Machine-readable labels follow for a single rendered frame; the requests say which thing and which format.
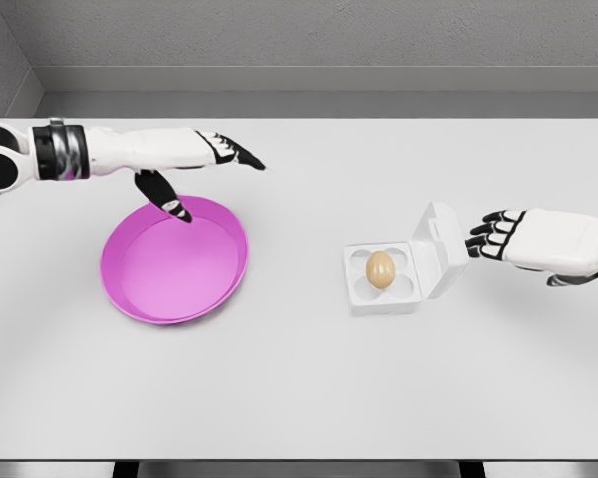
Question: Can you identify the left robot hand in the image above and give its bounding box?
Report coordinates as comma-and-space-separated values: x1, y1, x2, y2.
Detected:
127, 128, 267, 223

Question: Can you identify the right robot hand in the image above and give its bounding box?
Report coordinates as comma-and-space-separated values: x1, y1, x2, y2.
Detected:
464, 207, 598, 287

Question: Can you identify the white egg box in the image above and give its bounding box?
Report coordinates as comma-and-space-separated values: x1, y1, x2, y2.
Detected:
342, 200, 470, 318

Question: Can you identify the brown egg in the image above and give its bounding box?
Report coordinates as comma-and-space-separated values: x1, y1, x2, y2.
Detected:
365, 250, 396, 290

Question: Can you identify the pink round plate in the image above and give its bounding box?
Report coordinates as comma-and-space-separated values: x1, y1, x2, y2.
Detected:
99, 194, 250, 327

